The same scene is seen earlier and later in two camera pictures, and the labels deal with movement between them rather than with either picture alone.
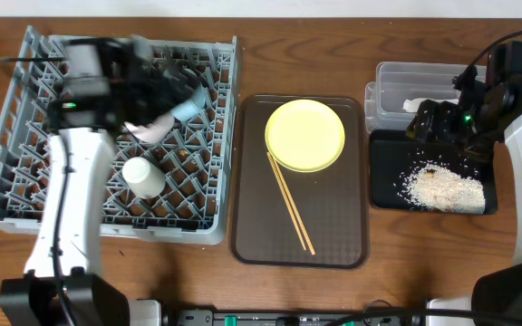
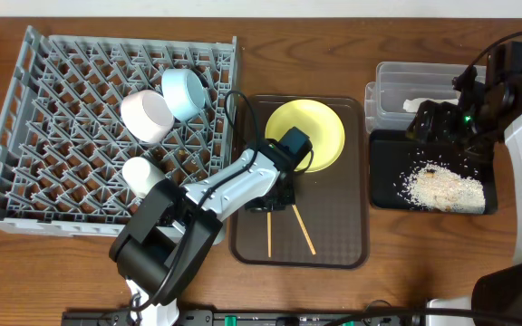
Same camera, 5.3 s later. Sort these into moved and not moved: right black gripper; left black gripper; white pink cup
Moved: left black gripper
Not moved: white pink cup; right black gripper
